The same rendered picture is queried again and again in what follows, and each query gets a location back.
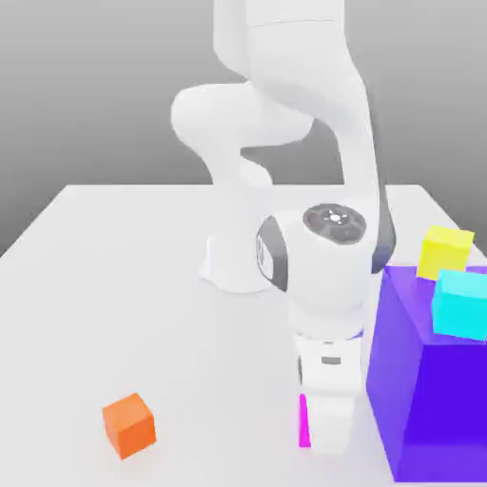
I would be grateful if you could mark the large purple box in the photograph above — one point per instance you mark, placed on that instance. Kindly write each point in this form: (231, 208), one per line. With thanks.
(426, 399)

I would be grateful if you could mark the small orange cube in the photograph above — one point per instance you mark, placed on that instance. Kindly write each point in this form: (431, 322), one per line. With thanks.
(129, 428)

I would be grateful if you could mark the small cyan cube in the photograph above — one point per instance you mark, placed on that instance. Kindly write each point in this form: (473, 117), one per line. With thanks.
(460, 308)

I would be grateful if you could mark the small magenta cube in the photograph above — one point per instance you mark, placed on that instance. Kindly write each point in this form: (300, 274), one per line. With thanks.
(304, 422)

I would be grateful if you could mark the small yellow cube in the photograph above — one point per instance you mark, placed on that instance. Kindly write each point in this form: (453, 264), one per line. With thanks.
(443, 251)

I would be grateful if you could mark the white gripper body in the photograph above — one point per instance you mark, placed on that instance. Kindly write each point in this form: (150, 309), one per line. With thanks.
(331, 422)

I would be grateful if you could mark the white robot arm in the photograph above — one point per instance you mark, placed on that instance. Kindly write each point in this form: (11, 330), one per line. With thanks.
(304, 95)

